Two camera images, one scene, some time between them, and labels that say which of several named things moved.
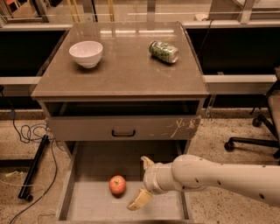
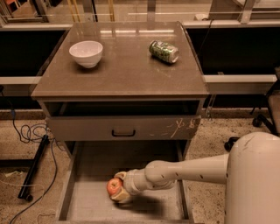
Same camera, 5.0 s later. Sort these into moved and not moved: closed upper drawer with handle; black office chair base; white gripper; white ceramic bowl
Moved: white gripper
Not moved: white ceramic bowl; closed upper drawer with handle; black office chair base
